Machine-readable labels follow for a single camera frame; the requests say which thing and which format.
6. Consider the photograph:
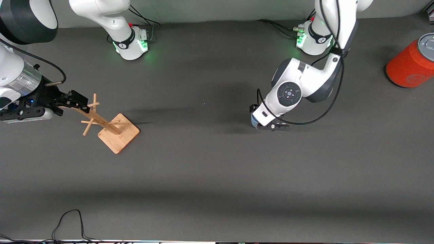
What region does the wooden cup rack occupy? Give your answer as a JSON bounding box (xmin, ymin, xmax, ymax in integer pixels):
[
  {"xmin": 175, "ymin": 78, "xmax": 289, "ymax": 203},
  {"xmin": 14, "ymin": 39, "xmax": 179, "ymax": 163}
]
[{"xmin": 58, "ymin": 94, "xmax": 140, "ymax": 155}]

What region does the orange can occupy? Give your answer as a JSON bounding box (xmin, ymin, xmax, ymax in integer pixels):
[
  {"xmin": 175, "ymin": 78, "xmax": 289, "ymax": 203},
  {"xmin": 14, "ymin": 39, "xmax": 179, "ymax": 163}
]
[{"xmin": 386, "ymin": 33, "xmax": 434, "ymax": 88}]

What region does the black arm base cable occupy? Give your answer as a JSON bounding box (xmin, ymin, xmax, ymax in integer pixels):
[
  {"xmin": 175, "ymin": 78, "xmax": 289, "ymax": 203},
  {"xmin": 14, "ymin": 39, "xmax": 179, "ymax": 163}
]
[
  {"xmin": 128, "ymin": 4, "xmax": 160, "ymax": 43},
  {"xmin": 256, "ymin": 19, "xmax": 300, "ymax": 38}
]

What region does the looped black cable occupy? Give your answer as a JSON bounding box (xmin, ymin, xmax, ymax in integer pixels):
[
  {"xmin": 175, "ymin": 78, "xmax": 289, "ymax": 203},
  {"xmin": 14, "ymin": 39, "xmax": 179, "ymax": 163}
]
[{"xmin": 52, "ymin": 209, "xmax": 102, "ymax": 243}]

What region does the thin black cable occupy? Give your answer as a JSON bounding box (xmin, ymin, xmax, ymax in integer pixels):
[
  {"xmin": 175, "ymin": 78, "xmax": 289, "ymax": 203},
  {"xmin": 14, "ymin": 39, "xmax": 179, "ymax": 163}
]
[{"xmin": 0, "ymin": 233, "xmax": 51, "ymax": 244}]

